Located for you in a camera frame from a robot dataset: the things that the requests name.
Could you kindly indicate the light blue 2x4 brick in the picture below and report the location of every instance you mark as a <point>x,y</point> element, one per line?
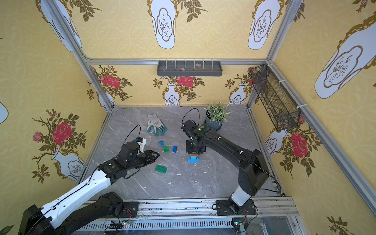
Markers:
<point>193,161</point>

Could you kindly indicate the grey wall shelf tray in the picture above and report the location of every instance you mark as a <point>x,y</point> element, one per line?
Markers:
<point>191,68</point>

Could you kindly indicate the potted plant grey pot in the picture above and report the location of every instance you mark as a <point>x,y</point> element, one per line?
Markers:
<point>216,114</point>

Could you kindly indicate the green white work glove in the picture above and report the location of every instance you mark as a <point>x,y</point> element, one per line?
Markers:
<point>155,125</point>

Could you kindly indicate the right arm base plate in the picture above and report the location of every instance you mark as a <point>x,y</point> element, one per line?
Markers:
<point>228,207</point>

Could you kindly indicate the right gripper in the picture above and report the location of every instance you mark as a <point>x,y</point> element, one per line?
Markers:
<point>194,146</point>

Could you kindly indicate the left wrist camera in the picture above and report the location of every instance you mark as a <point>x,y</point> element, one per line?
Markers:
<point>142,142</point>

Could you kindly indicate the aluminium front rail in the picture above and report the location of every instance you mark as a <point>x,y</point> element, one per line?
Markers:
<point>200,213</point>

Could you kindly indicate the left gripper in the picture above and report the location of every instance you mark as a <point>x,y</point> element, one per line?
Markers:
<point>144,157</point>

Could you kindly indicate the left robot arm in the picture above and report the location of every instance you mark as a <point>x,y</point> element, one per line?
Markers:
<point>65,215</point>

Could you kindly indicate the black 2x2 brick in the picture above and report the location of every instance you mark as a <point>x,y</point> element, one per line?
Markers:
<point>195,152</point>

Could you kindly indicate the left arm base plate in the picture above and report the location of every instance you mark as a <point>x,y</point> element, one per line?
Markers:
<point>120,209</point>

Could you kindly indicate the black wire mesh basket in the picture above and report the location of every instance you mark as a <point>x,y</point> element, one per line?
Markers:
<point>278,104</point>

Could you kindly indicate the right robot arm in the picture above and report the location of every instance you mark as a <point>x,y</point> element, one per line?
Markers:
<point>252,166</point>

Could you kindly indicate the green 2x4 brick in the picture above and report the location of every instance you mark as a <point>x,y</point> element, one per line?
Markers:
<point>161,169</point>

